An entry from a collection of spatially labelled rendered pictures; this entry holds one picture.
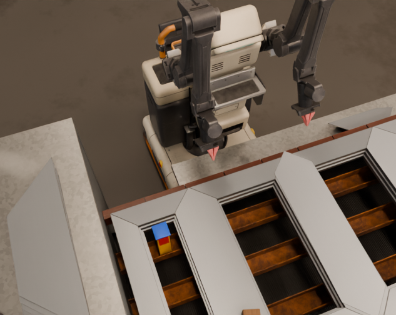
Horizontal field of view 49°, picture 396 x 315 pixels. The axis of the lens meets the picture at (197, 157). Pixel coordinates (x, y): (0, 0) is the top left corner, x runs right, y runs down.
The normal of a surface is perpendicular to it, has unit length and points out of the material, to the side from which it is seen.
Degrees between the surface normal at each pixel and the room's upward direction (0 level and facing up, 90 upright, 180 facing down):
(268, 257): 0
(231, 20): 42
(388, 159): 0
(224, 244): 0
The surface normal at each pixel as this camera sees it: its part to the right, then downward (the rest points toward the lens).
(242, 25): 0.25, 0.12
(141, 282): 0.00, -0.54
